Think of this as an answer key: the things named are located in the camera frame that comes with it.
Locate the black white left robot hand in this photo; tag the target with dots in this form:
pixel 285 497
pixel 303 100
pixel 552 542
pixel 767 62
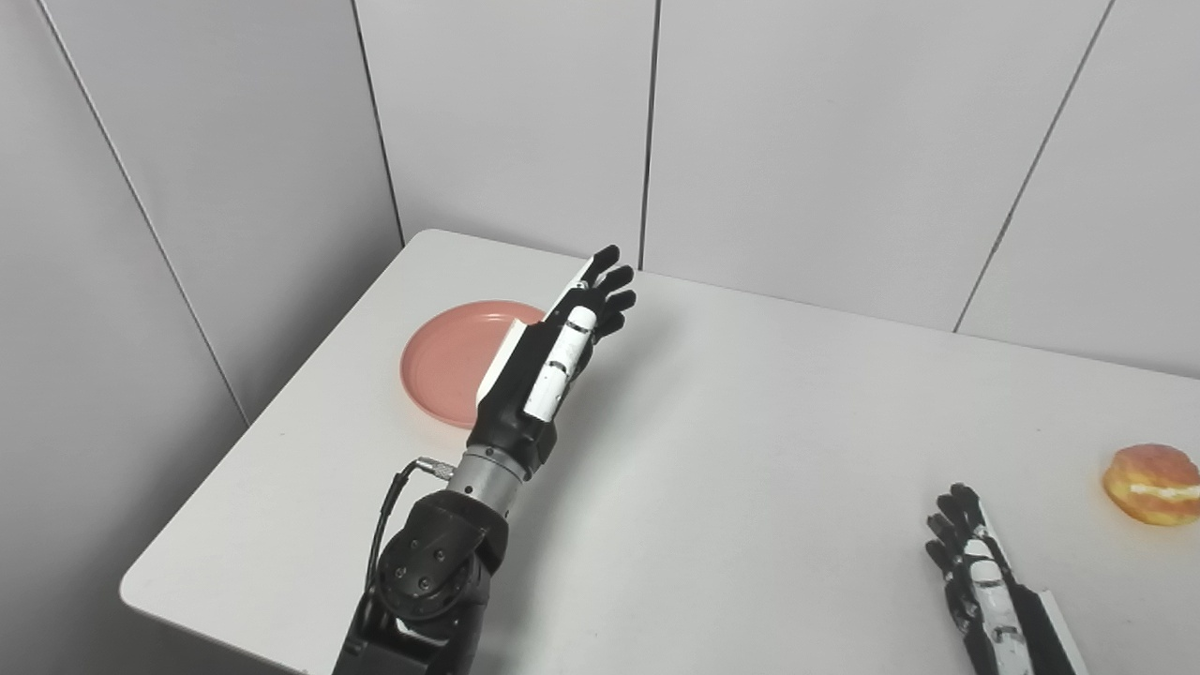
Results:
pixel 514 398

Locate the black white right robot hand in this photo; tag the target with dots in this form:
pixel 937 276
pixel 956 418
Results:
pixel 1027 628

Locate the pink round plate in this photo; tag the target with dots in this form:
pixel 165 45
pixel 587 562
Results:
pixel 450 361

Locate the cream puff pastry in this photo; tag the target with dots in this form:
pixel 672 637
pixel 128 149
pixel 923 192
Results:
pixel 1148 483

